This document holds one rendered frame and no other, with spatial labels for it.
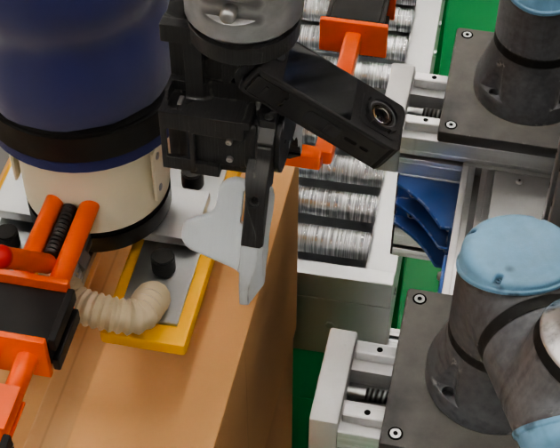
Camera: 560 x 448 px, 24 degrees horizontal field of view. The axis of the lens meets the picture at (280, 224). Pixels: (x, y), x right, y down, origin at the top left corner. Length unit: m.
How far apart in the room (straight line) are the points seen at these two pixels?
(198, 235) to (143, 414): 0.69
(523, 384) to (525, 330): 0.06
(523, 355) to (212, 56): 0.54
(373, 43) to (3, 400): 0.67
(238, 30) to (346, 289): 1.37
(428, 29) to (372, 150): 1.75
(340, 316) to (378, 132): 1.36
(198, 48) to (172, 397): 0.81
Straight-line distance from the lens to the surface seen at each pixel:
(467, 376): 1.40
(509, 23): 1.70
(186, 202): 1.55
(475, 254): 1.29
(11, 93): 1.33
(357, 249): 2.25
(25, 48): 1.29
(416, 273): 2.92
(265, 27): 0.79
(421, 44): 2.56
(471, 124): 1.75
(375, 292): 2.13
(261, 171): 0.84
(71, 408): 1.57
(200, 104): 0.85
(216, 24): 0.79
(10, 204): 1.58
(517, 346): 1.25
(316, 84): 0.84
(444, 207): 1.83
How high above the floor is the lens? 2.23
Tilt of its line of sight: 48 degrees down
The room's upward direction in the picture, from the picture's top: straight up
